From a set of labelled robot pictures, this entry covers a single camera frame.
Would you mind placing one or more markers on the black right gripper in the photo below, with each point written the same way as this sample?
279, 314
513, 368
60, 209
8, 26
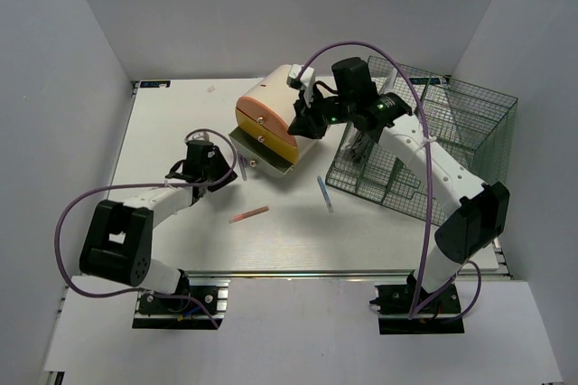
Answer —
307, 124

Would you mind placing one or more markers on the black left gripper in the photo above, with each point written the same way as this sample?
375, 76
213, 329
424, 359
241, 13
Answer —
219, 160

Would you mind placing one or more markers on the cream round drawer box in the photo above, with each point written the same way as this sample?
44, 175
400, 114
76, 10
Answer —
263, 116

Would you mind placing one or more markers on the white silver-spined booklet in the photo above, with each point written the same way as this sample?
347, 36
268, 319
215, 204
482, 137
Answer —
358, 144

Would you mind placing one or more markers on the blue pen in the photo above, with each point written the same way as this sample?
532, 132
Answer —
325, 194

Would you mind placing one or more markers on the purple pen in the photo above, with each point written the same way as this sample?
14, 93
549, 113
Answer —
242, 168

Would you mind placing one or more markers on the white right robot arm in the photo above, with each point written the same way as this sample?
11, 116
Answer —
475, 211

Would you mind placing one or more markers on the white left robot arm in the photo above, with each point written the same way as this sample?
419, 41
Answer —
118, 246

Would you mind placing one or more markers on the red pen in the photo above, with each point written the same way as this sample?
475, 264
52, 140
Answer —
248, 214

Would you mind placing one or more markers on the black table corner label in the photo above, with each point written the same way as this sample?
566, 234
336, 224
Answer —
155, 84

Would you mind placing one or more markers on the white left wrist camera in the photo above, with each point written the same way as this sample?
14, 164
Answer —
197, 135

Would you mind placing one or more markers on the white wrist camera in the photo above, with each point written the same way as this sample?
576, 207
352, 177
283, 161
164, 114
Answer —
302, 78
197, 135

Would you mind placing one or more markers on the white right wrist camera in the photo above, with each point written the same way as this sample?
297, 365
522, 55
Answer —
302, 78

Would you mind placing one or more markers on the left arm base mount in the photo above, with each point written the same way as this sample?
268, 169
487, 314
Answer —
153, 313

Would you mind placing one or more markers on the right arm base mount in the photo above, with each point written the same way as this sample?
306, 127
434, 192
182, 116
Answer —
392, 304

